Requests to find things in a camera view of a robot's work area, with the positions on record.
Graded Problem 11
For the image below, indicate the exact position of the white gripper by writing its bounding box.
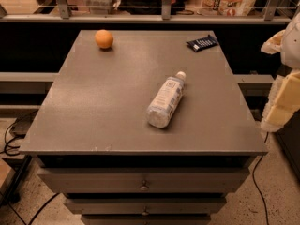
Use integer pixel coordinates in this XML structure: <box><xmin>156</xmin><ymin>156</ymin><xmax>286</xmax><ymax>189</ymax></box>
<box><xmin>261</xmin><ymin>13</ymin><xmax>300</xmax><ymax>132</ymax></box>

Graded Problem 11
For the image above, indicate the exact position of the dark blue rxbar wrapper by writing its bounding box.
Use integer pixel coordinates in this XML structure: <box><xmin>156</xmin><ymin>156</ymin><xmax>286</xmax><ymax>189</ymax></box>
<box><xmin>187</xmin><ymin>35</ymin><xmax>218</xmax><ymax>53</ymax></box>

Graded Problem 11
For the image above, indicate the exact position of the clear plastic water bottle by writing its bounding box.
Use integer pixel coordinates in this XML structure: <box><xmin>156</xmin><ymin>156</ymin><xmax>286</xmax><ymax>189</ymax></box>
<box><xmin>146</xmin><ymin>71</ymin><xmax>186</xmax><ymax>128</ymax></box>

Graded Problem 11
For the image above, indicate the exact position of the black bag behind glass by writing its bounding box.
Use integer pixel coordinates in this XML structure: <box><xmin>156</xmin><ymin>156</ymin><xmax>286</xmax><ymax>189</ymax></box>
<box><xmin>118</xmin><ymin>0</ymin><xmax>187</xmax><ymax>15</ymax></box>

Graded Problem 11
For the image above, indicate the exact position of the orange fruit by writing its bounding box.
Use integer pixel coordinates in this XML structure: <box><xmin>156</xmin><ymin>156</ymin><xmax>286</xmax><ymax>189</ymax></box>
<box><xmin>95</xmin><ymin>29</ymin><xmax>113</xmax><ymax>49</ymax></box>

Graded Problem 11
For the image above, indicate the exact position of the clear plastic box behind glass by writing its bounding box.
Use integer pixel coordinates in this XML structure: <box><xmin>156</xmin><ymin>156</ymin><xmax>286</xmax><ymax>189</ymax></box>
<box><xmin>83</xmin><ymin>0</ymin><xmax>120</xmax><ymax>15</ymax></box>

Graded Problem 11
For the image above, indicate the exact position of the grey drawer cabinet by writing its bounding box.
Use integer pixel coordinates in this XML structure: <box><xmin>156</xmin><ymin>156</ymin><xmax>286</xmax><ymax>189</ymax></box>
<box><xmin>21</xmin><ymin>31</ymin><xmax>266</xmax><ymax>225</ymax></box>

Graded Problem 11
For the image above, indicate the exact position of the metal railing with glass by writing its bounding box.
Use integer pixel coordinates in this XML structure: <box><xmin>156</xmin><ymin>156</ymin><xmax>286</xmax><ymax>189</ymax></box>
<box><xmin>0</xmin><ymin>0</ymin><xmax>299</xmax><ymax>24</ymax></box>

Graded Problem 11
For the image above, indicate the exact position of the black floor cable right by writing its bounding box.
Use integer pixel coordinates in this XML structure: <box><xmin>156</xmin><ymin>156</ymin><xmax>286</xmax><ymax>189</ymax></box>
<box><xmin>251</xmin><ymin>131</ymin><xmax>270</xmax><ymax>225</ymax></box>

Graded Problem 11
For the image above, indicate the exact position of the black floor cables left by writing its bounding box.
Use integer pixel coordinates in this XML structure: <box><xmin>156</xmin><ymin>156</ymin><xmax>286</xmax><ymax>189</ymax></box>
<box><xmin>0</xmin><ymin>110</ymin><xmax>60</xmax><ymax>225</ymax></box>

